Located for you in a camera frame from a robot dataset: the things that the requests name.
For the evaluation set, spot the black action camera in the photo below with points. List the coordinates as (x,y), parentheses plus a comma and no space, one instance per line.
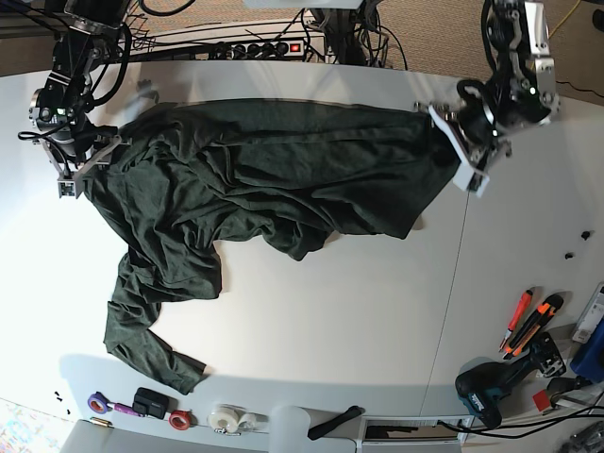
(147,402)

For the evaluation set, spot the red tape roll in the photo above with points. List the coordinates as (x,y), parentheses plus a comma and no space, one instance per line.
(180,420)

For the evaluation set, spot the clear tape roll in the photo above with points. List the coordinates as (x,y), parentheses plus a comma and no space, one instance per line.
(250,421)
(224,418)

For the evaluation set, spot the orange black utility knife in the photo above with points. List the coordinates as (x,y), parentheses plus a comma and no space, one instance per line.
(536,321)

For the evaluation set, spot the teal black cordless drill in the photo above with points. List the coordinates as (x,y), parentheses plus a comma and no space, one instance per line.
(481,388)

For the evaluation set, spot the blue box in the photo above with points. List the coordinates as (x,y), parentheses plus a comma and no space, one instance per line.
(588,362)

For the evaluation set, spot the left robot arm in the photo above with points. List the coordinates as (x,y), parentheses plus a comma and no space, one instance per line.
(521,91)

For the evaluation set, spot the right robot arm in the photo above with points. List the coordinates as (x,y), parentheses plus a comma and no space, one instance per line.
(90,59)

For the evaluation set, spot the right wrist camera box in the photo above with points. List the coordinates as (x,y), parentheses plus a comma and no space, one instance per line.
(70,187)

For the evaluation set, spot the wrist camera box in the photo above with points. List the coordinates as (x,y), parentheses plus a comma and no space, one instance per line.
(471,180)
(70,187)

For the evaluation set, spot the dark green long-sleeve t-shirt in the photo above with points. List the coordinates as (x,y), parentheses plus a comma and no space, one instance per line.
(290,172)

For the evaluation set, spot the purple tape roll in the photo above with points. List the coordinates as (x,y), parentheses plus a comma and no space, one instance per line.
(98,403)

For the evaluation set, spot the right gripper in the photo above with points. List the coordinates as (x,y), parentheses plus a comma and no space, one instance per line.
(70,168)

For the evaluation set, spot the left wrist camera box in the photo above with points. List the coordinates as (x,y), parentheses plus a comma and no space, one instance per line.
(471,180)

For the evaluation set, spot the purple marker pen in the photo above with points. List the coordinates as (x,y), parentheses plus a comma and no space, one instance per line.
(124,409)

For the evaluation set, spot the black power strip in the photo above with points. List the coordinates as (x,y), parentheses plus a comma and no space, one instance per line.
(280,50)

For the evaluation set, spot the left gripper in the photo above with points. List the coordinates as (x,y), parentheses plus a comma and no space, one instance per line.
(481,154)

